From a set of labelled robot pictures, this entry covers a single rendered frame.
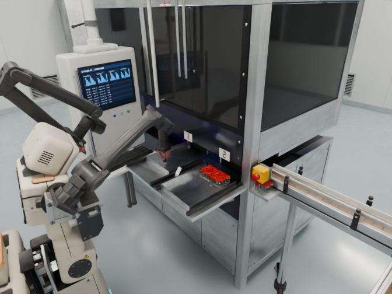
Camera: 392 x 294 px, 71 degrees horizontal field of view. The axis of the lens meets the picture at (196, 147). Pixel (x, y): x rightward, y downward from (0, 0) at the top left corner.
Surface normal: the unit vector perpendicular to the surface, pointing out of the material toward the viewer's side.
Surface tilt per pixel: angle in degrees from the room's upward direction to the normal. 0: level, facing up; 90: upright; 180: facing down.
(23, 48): 90
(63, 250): 90
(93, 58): 90
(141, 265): 0
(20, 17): 90
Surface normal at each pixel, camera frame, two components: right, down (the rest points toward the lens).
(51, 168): 0.55, 0.36
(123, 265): -0.02, -0.89
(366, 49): -0.76, 0.31
